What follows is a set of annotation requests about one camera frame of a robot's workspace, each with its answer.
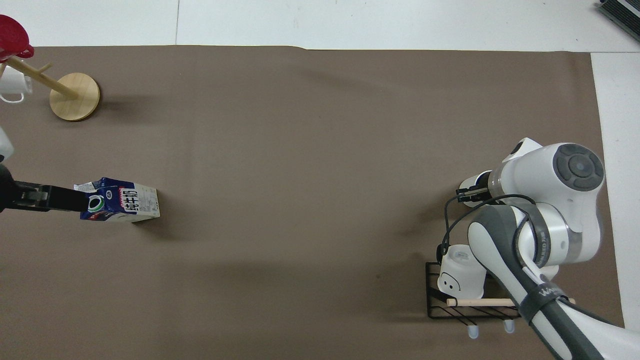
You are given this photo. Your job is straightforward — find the black wire basket wooden handle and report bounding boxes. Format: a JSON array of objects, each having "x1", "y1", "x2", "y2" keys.
[{"x1": 424, "y1": 260, "x2": 576, "y2": 340}]

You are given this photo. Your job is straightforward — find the white cup with smiley face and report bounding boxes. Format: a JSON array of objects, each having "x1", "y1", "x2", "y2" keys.
[{"x1": 437, "y1": 243, "x2": 489, "y2": 301}]

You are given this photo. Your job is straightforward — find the dark grey ridged device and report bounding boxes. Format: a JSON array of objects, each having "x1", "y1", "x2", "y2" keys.
[{"x1": 597, "y1": 0, "x2": 640, "y2": 39}]

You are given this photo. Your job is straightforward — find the wooden mug tree stand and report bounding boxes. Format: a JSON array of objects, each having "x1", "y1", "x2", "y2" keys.
[{"x1": 0, "y1": 55, "x2": 101, "y2": 122}]

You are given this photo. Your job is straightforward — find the black cable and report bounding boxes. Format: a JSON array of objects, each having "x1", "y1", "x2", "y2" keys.
[{"x1": 436, "y1": 186, "x2": 539, "y2": 267}]

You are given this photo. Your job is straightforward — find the red cup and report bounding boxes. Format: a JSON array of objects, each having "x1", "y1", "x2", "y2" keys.
[{"x1": 0, "y1": 14, "x2": 35, "y2": 60}]

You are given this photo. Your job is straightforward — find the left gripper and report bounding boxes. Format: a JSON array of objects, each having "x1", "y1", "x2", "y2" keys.
[{"x1": 0, "y1": 164, "x2": 36, "y2": 214}]

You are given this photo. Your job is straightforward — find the white mug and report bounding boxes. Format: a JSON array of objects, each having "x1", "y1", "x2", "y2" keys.
[{"x1": 0, "y1": 64, "x2": 35, "y2": 104}]

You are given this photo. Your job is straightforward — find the blue and white milk carton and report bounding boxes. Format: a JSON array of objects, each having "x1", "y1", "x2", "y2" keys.
[{"x1": 73, "y1": 177, "x2": 161, "y2": 222}]

